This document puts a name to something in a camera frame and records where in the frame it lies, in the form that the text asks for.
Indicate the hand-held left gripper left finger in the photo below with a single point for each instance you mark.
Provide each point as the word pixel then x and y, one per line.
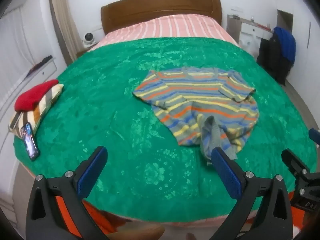
pixel 91 170

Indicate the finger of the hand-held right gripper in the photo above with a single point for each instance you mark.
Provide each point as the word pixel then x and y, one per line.
pixel 295 163
pixel 315 135

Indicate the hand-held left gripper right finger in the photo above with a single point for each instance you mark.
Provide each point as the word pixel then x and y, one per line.
pixel 226 172

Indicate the striped knit shirt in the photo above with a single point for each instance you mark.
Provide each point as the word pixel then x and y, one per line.
pixel 200 97

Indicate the green plush blanket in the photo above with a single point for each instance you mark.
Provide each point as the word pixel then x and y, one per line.
pixel 112 110

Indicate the black smartphone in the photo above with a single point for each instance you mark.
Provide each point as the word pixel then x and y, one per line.
pixel 30 141

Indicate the striped pillow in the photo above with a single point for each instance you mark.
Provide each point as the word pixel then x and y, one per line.
pixel 37 110

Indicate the red knit cloth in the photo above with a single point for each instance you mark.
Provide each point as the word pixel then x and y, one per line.
pixel 33 96

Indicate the blue jacket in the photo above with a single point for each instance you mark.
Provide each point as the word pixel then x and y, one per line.
pixel 286 42

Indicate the wooden nightstand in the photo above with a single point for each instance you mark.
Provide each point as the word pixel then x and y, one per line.
pixel 83 52

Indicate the beige curtain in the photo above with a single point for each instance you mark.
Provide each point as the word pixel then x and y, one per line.
pixel 65 17

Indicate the pink striped bedsheet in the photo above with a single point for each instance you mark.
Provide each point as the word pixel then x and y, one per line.
pixel 170 27

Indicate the brown wooden headboard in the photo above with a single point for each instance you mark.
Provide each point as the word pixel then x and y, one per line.
pixel 155 8

